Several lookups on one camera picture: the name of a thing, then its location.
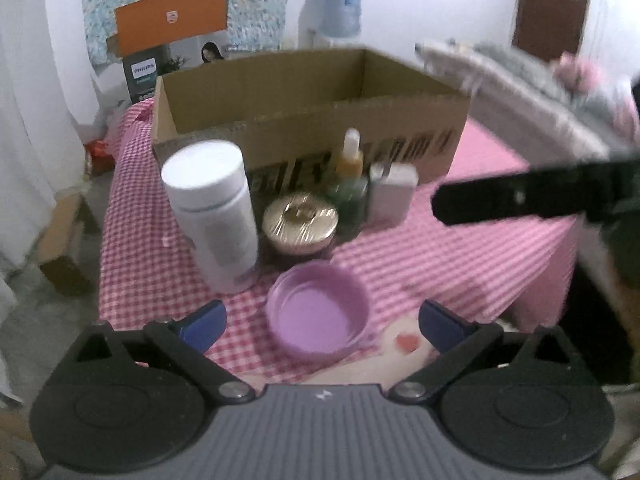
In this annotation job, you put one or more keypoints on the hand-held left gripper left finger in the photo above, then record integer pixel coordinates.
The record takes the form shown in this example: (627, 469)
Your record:
(205, 322)

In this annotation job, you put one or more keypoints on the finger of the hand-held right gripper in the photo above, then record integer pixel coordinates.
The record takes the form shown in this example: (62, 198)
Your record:
(525, 195)

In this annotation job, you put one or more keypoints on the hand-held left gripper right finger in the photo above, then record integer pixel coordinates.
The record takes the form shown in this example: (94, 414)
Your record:
(440, 322)

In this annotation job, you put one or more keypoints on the white plastic bottle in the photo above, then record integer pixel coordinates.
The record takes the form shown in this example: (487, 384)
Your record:
(215, 230)

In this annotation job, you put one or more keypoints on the purple plastic lid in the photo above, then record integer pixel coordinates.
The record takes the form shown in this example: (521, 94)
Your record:
(315, 315)

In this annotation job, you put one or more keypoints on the white charger plug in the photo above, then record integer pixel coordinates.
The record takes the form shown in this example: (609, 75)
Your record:
(392, 195)

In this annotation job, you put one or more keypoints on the gold lid jar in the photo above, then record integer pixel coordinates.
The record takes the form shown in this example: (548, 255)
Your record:
(300, 220)

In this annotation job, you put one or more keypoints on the green dropper bottle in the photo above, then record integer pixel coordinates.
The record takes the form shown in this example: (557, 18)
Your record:
(350, 160)

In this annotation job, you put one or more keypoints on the brown cardboard box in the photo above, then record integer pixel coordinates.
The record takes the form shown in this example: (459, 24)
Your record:
(300, 125)

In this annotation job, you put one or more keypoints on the pink checkered cloth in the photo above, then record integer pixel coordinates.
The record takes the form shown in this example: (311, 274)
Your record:
(450, 270)

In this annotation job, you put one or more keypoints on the grey green blanket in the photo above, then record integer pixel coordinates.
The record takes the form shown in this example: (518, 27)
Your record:
(530, 65)

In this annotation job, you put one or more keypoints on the pink plush item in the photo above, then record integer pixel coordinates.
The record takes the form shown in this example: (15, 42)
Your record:
(577, 72)

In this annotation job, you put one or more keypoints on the wooden stool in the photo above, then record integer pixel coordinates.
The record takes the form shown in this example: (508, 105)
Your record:
(60, 230)

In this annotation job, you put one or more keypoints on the brown door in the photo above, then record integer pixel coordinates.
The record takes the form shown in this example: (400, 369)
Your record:
(550, 10)

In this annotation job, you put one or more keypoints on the red snack packet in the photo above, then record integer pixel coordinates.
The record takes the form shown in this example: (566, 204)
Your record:
(97, 152)

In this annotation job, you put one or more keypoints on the white curtain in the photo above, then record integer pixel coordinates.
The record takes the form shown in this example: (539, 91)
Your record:
(30, 135)

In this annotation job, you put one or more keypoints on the orange printed product box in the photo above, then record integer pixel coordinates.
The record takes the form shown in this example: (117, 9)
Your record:
(170, 17)

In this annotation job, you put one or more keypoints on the floral wall cloth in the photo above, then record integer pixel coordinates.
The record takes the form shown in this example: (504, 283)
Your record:
(250, 5)

